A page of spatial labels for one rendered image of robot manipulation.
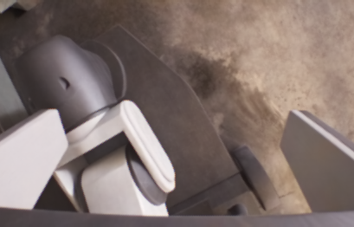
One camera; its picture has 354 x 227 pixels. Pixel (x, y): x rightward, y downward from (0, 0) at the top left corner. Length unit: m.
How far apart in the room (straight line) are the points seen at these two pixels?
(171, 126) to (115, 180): 0.21
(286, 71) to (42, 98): 0.69
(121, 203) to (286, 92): 0.61
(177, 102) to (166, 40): 0.26
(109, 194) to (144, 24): 0.52
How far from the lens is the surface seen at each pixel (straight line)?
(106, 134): 0.39
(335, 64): 0.87
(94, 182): 0.43
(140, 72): 0.53
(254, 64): 0.73
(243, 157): 0.61
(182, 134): 0.54
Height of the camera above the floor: 0.69
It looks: 82 degrees down
